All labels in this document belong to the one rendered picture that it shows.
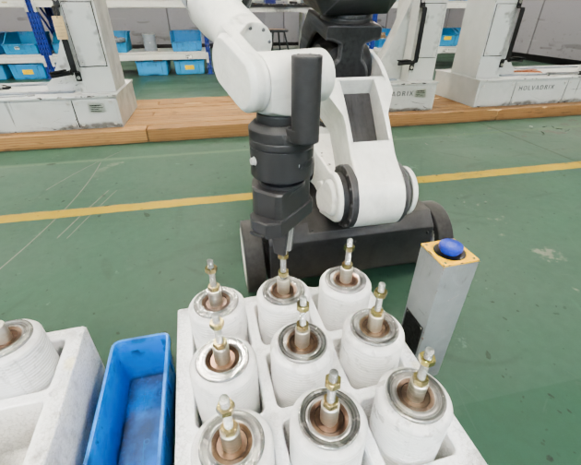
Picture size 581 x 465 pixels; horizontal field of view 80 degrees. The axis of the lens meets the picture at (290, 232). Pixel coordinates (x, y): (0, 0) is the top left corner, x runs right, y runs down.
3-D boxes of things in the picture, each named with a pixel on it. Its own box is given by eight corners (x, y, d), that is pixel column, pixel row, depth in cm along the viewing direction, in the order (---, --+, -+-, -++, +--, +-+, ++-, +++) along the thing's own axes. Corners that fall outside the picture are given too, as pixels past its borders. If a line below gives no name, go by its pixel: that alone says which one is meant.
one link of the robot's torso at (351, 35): (295, 65, 106) (298, -3, 94) (335, 65, 108) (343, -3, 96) (319, 103, 86) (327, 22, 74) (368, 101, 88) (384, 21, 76)
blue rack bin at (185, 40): (173, 48, 461) (171, 29, 450) (203, 47, 468) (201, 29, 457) (171, 52, 420) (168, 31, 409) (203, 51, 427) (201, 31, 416)
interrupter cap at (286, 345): (280, 368, 48) (279, 365, 48) (274, 327, 55) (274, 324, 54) (332, 361, 49) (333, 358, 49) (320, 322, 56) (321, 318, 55)
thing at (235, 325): (191, 374, 68) (175, 307, 58) (226, 341, 74) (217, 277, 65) (227, 400, 63) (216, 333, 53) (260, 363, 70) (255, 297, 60)
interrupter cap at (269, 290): (313, 296, 61) (313, 293, 60) (275, 313, 57) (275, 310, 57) (290, 273, 66) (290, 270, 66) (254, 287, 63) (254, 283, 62)
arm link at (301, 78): (237, 141, 48) (229, 49, 42) (300, 128, 53) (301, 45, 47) (282, 167, 40) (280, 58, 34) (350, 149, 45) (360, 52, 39)
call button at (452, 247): (432, 248, 62) (434, 239, 61) (451, 245, 63) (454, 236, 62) (445, 261, 59) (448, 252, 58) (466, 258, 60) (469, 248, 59)
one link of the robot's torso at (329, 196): (288, 131, 111) (337, 173, 69) (347, 127, 115) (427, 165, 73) (289, 178, 118) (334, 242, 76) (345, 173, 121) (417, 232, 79)
